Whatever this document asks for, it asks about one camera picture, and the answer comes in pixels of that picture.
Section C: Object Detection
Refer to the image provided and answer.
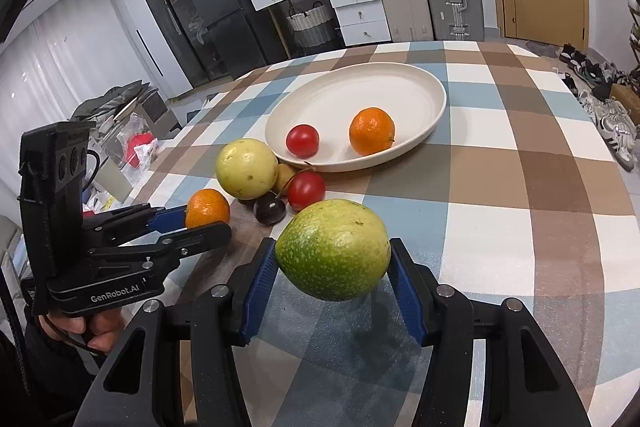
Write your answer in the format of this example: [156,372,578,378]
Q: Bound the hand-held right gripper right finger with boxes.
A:
[389,237,596,427]

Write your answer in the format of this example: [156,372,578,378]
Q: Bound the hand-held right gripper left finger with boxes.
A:
[86,237,278,427]

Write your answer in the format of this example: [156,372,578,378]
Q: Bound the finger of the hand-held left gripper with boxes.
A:
[89,221,233,260]
[82,203,189,249]

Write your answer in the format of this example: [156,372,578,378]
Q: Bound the orange mandarin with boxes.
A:
[348,107,396,156]
[185,188,232,230]

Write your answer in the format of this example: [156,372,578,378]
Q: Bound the yellow guava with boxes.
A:
[215,138,279,201]

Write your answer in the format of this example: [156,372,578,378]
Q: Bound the green guava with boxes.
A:
[275,200,392,303]

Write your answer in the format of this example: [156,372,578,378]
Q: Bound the brown longan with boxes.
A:
[272,163,298,195]

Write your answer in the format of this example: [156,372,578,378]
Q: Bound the red tomato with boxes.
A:
[285,124,320,158]
[286,170,327,212]

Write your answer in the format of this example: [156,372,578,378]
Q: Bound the cream round plate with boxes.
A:
[265,63,447,172]

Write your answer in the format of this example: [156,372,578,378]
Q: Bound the person's left forearm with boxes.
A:
[0,317,108,427]

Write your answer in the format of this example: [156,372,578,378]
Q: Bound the person's left hand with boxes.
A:
[40,303,127,354]

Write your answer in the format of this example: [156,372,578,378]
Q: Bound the plastic bag with red item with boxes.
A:
[119,113,167,168]

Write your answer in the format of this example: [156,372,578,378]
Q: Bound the grey clothes pile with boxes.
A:
[70,80,157,124]

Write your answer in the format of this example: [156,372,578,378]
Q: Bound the white curtain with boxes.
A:
[0,19,118,188]

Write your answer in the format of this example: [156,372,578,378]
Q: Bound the checkered tablecloth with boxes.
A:
[115,39,632,427]

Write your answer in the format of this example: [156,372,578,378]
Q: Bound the white wardrobe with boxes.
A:
[107,0,194,101]

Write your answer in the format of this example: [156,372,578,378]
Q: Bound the woven laundry basket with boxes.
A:
[286,2,335,49]

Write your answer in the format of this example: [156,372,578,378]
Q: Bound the pile of shoes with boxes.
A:
[556,42,640,174]

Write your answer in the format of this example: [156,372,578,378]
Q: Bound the white drawer desk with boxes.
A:
[248,0,392,48]

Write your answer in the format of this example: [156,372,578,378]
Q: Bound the small cardboard box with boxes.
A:
[610,83,640,124]

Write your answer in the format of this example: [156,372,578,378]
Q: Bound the shoe rack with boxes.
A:
[626,0,640,72]

